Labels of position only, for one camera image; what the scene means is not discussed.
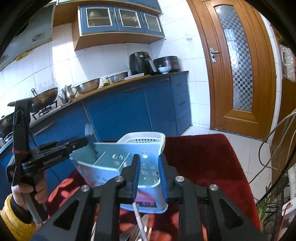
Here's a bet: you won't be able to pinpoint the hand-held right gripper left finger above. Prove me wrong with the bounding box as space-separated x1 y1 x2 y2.
29 154 141 241

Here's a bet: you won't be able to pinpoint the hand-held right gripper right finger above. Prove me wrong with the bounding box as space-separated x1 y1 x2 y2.
158 154 266 241

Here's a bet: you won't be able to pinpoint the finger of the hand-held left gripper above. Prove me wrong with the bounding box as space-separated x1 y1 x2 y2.
52 137 90 151
31 142 70 160

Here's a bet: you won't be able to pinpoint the light blue plastic utensil holder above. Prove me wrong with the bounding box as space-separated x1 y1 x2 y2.
69 132 168 214

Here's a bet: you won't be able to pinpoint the steel spoon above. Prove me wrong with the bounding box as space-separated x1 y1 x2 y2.
139 214 151 241

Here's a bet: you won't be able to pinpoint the steel fork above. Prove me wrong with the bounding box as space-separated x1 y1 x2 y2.
125 224 139 241

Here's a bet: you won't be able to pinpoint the person's left forearm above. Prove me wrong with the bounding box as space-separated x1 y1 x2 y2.
0 193 37 241

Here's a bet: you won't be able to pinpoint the person's left hand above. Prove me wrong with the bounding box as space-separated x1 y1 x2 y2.
11 173 48 223

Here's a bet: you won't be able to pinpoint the gas stove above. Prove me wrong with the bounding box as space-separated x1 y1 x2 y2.
0 100 64 145

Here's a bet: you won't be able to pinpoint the black frying pan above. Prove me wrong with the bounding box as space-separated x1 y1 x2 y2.
0 109 16 138

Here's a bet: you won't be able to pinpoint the red floral blanket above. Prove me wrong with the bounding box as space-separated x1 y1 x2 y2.
45 133 262 241

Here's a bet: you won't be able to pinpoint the steel pitcher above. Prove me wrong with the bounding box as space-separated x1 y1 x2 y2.
60 85 76 103

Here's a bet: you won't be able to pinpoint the dark steel wok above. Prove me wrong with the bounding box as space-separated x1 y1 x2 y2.
7 87 59 113

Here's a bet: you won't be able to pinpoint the blue base cabinet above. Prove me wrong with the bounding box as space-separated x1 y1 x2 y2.
0 71 193 209

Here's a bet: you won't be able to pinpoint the large steel mixing bowl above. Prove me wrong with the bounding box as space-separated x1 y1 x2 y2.
74 78 101 94

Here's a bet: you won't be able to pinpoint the small steel basin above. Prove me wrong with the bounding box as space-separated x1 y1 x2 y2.
109 71 129 83

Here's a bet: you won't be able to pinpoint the white flat tray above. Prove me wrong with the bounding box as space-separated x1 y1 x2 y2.
124 73 145 80

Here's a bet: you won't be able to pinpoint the wooden door with glass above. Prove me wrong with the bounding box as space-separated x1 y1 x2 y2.
187 0 277 141

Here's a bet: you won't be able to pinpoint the black air fryer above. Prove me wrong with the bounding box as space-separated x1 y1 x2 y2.
129 52 156 76

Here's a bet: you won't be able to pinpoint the green plant stalks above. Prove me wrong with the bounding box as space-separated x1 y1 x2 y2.
254 183 278 223

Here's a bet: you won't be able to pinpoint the grey range hood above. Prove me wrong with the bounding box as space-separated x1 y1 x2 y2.
0 2 56 71

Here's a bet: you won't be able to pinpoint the dark rice cooker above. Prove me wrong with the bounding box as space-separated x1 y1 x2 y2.
153 56 182 73

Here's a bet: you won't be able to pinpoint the white power strip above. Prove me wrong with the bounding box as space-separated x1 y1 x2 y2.
287 163 296 200

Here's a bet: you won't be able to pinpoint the wooden shelf cabinet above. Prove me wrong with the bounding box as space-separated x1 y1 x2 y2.
269 23 296 183

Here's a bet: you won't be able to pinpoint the clear plastic bag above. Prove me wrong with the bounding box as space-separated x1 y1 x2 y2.
279 44 296 81

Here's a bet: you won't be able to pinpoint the grey cable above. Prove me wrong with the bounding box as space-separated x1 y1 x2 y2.
248 111 296 186

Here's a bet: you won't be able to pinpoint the black cable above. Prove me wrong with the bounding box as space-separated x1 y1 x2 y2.
269 120 296 241

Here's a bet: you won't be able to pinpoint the blue glass-door wall cabinet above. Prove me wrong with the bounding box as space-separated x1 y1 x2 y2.
72 0 166 51

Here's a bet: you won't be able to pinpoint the metal door handle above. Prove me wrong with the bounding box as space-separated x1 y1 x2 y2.
209 47 219 63

